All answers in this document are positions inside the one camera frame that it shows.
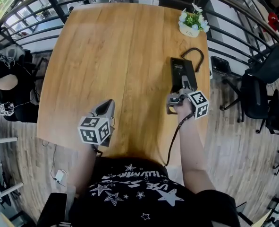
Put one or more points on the black chair backrest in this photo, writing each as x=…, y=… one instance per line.
x=54, y=209

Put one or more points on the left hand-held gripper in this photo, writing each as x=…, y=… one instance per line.
x=94, y=131

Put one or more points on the white power adapter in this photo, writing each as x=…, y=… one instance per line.
x=60, y=175

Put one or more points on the person's right forearm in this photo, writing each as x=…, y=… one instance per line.
x=192, y=148

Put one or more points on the person's left forearm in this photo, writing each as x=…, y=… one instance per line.
x=85, y=169

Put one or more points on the person's right hand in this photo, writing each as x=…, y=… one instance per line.
x=184, y=107

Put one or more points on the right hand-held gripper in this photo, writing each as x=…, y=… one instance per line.
x=199, y=103

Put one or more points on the white pot of artificial flowers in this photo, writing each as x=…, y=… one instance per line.
x=191, y=22

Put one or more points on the black star print t-shirt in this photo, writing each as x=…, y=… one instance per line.
x=134, y=197

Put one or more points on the black mesh waste bin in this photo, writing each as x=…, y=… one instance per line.
x=220, y=65

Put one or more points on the black metal railing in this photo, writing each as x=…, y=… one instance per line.
x=56, y=8

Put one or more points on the black desk telephone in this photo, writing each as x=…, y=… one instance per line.
x=180, y=68

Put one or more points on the red object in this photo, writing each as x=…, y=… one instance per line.
x=273, y=19

